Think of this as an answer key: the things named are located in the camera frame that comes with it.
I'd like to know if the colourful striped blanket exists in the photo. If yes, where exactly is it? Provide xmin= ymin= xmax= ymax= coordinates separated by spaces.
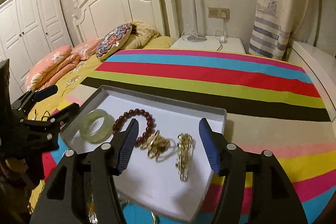
xmin=41 ymin=49 xmax=334 ymax=224

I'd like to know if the gold bangle bracelet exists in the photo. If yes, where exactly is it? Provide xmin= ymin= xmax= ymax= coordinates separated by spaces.
xmin=140 ymin=129 xmax=177 ymax=162

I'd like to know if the left hand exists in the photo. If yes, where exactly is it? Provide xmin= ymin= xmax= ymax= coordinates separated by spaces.
xmin=1 ymin=158 xmax=46 ymax=217

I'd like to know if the tan crumpled blanket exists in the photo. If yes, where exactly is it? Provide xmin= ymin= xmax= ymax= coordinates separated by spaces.
xmin=122 ymin=21 xmax=161 ymax=50

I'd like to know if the white bedside table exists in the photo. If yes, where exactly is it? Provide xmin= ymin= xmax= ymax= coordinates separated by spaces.
xmin=170 ymin=36 xmax=246 ymax=54

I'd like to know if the silver lamp stand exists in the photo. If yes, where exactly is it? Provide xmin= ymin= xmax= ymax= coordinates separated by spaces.
xmin=186 ymin=0 xmax=207 ymax=43

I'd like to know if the white charger with cable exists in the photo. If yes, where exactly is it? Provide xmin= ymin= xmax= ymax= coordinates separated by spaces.
xmin=217 ymin=10 xmax=228 ymax=51

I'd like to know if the grey shallow cardboard tray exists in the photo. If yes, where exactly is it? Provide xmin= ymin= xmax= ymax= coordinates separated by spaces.
xmin=61 ymin=85 xmax=227 ymax=222

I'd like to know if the white wooden headboard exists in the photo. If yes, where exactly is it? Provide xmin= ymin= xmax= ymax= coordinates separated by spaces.
xmin=72 ymin=0 xmax=180 ymax=43

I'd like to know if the dark red bead bracelet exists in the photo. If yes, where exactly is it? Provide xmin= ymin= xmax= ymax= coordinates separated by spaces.
xmin=112 ymin=108 xmax=157 ymax=148

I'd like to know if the green jade bangle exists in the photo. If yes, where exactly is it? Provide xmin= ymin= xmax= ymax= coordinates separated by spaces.
xmin=79 ymin=109 xmax=114 ymax=144

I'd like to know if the silver rhinestone jewelry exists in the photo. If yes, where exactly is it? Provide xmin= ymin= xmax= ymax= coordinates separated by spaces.
xmin=84 ymin=182 xmax=98 ymax=224

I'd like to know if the gold safety pin brooch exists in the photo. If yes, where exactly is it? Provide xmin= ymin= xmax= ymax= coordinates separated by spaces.
xmin=175 ymin=133 xmax=195 ymax=181

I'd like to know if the pink folded quilt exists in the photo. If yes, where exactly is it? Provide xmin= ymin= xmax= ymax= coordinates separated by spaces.
xmin=25 ymin=38 xmax=101 ymax=91

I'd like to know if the wall power socket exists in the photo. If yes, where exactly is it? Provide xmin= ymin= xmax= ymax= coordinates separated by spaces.
xmin=208 ymin=8 xmax=230 ymax=20

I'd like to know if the white wardrobe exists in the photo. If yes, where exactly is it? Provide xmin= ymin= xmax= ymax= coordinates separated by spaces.
xmin=0 ymin=0 xmax=73 ymax=102

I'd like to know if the embroidered round cushion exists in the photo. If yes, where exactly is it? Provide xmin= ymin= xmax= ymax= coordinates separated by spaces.
xmin=96 ymin=24 xmax=133 ymax=60

